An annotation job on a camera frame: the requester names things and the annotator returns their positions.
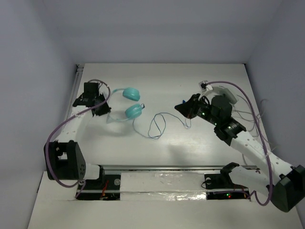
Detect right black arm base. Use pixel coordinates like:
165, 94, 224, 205
201, 174, 250, 200

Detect blue headphone cable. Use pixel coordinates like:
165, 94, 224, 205
132, 112, 192, 140

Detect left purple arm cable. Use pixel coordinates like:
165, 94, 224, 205
47, 78, 112, 189

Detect teal cat-ear headphones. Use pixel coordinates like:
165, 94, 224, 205
106, 87, 145, 124

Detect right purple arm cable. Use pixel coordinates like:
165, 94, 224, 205
204, 81, 275, 206

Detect aluminium side rail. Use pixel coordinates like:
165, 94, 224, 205
71, 63, 85, 103

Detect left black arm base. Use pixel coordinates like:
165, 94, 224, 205
76, 174, 121, 201

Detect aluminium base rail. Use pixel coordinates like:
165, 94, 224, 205
102, 165, 224, 172

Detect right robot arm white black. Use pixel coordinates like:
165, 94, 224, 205
174, 94, 305, 212

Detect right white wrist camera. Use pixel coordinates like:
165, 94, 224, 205
199, 81, 219, 96

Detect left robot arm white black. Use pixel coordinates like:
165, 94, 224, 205
44, 79, 111, 188

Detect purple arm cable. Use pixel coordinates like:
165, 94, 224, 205
47, 78, 112, 189
204, 81, 275, 206

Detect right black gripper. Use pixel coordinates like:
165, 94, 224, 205
174, 94, 220, 127

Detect white grey headphones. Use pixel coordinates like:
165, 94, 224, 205
213, 86, 238, 104

